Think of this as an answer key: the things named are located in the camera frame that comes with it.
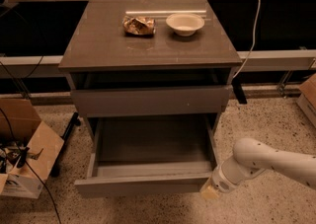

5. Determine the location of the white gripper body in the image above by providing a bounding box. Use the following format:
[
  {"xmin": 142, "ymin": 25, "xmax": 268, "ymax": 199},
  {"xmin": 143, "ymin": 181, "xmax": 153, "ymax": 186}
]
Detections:
[{"xmin": 210, "ymin": 166, "xmax": 237, "ymax": 193}]

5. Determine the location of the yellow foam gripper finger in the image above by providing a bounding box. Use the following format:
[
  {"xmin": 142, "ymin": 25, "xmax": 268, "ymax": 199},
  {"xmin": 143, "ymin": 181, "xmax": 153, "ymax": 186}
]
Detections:
[{"xmin": 199, "ymin": 180, "xmax": 219, "ymax": 199}]

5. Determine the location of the grey drawer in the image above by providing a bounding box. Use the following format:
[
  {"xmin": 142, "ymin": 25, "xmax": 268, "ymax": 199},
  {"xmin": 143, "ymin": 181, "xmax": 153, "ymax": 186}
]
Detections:
[
  {"xmin": 67, "ymin": 68, "xmax": 231, "ymax": 117},
  {"xmin": 75, "ymin": 114, "xmax": 217, "ymax": 197}
]

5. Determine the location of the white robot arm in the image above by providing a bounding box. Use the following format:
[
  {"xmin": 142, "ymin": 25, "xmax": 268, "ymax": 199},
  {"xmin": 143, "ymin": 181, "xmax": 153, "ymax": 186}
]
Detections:
[{"xmin": 200, "ymin": 138, "xmax": 316, "ymax": 199}]

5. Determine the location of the grey top drawer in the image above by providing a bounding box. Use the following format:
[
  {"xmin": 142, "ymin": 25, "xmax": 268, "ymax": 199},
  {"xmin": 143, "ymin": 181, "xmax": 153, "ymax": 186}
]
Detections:
[{"xmin": 67, "ymin": 68, "xmax": 231, "ymax": 117}]

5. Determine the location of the grey drawer cabinet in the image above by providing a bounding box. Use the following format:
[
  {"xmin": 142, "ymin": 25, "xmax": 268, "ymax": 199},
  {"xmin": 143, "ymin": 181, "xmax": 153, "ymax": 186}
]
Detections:
[{"xmin": 57, "ymin": 0, "xmax": 243, "ymax": 137}]

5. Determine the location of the cardboard box right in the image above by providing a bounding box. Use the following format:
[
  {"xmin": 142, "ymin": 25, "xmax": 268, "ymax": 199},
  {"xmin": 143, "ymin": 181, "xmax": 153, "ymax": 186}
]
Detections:
[{"xmin": 296, "ymin": 73, "xmax": 316, "ymax": 127}]

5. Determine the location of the black tripod leg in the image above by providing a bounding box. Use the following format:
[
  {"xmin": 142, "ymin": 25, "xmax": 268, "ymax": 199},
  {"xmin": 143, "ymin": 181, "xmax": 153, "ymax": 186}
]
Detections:
[{"xmin": 50, "ymin": 112, "xmax": 81, "ymax": 178}]

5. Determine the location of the white paper bowl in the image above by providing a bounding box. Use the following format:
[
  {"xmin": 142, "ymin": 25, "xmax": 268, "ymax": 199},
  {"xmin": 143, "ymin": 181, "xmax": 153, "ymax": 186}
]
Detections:
[{"xmin": 166, "ymin": 13, "xmax": 204, "ymax": 37}]

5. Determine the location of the crumpled snack bag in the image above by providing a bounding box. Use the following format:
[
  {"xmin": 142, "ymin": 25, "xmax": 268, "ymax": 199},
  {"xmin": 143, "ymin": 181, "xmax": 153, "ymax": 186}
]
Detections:
[{"xmin": 122, "ymin": 16, "xmax": 155, "ymax": 36}]

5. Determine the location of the open cardboard box left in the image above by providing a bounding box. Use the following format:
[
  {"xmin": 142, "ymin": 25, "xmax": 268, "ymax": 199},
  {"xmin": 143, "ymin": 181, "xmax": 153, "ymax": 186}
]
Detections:
[{"xmin": 0, "ymin": 99, "xmax": 63, "ymax": 198}]

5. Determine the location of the white cable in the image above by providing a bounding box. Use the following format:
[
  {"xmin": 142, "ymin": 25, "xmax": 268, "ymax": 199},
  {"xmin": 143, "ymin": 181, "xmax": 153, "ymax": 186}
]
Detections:
[{"xmin": 231, "ymin": 0, "xmax": 262, "ymax": 80}]

